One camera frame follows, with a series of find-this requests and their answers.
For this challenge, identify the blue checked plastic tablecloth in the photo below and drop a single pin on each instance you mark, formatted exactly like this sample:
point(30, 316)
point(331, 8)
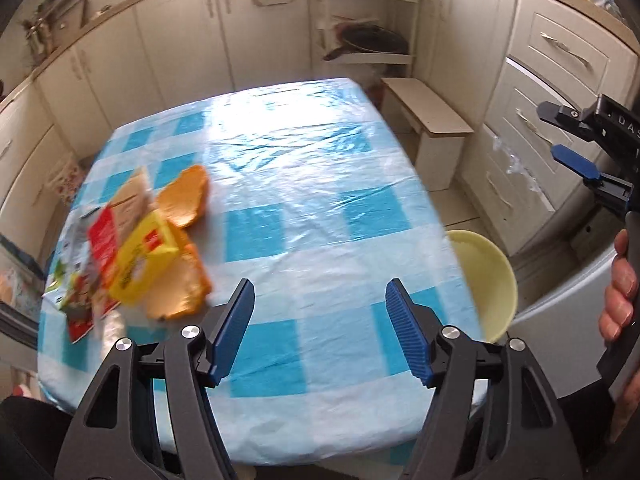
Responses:
point(300, 185)

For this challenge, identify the black frying pan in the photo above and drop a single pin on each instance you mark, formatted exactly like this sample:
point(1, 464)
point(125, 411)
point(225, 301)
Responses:
point(372, 40)

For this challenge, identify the person's right hand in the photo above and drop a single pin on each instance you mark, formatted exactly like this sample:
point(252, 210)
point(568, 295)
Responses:
point(620, 295)

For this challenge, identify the colourful printed wrapper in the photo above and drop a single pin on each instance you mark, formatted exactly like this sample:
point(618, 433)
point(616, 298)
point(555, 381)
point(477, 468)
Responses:
point(75, 280)

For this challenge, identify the white double-door cabinet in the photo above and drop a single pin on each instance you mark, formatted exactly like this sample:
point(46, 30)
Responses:
point(470, 25)

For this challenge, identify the white three-drawer cabinet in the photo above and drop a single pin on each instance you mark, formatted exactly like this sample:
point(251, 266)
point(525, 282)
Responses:
point(550, 60)

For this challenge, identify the small wooden stool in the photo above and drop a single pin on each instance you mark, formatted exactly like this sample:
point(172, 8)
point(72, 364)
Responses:
point(430, 110)

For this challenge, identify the yellow snack packet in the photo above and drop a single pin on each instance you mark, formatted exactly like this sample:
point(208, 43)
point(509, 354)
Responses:
point(145, 255)

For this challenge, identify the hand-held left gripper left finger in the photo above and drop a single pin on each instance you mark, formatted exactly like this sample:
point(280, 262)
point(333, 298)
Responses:
point(232, 332)

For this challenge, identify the yellow plastic basin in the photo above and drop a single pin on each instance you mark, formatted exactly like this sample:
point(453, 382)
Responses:
point(492, 285)

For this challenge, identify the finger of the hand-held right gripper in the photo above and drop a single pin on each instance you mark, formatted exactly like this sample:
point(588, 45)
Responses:
point(570, 117)
point(575, 160)

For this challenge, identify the person's black trousers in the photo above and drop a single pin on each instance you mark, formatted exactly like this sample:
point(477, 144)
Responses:
point(30, 435)

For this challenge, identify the floral patterned wastebasket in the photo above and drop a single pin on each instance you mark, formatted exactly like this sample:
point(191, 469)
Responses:
point(67, 182)

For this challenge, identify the white base cabinet row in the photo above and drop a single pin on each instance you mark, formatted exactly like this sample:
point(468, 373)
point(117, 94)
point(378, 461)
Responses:
point(190, 35)

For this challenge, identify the wall utensil rack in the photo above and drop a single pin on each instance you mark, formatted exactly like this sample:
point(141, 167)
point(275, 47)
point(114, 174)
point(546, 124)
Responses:
point(55, 20)

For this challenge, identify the white two-drawer cabinet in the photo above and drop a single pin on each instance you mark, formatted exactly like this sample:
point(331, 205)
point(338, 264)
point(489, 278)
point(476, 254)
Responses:
point(25, 170)

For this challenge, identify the red and white packet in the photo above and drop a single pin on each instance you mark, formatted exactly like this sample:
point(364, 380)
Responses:
point(102, 240)

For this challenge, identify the beige paper packet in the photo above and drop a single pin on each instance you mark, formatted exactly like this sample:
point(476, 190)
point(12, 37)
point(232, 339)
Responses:
point(131, 192)

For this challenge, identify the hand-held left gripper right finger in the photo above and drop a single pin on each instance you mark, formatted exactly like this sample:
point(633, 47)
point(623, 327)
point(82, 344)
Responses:
point(407, 335)

